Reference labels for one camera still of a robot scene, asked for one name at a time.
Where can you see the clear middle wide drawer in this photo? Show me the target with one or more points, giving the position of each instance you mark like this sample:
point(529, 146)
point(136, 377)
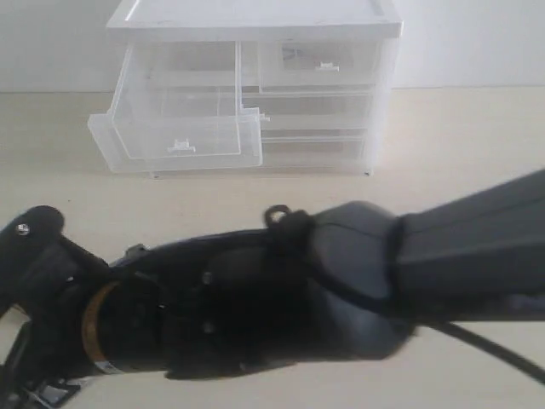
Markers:
point(311, 112)

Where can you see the white plastic drawer cabinet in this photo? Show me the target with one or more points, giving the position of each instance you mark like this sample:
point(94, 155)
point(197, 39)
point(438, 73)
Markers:
point(253, 22)

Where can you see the clear bottom wide drawer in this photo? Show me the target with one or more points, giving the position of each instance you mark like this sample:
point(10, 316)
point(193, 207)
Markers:
point(344, 150)

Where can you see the clear wide drawer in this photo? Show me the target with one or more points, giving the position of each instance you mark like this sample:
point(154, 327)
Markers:
point(311, 112)
point(344, 150)

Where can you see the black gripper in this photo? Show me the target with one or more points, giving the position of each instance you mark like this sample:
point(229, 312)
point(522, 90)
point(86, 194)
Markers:
point(52, 286)

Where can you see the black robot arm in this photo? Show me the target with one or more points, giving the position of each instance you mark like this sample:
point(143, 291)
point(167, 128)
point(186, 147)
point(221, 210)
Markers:
point(352, 282)

